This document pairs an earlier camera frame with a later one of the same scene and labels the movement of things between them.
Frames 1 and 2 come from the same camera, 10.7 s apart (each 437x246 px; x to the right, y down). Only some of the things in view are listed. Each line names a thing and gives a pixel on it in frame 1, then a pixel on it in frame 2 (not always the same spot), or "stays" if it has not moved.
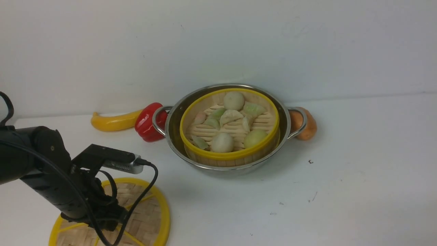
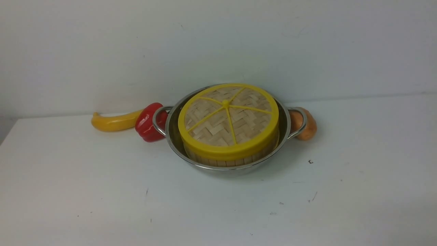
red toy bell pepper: x=144 y=125 stays
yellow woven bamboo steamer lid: x=151 y=227 -> x=229 y=121
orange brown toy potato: x=310 y=131 stays
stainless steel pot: x=167 y=120 stays
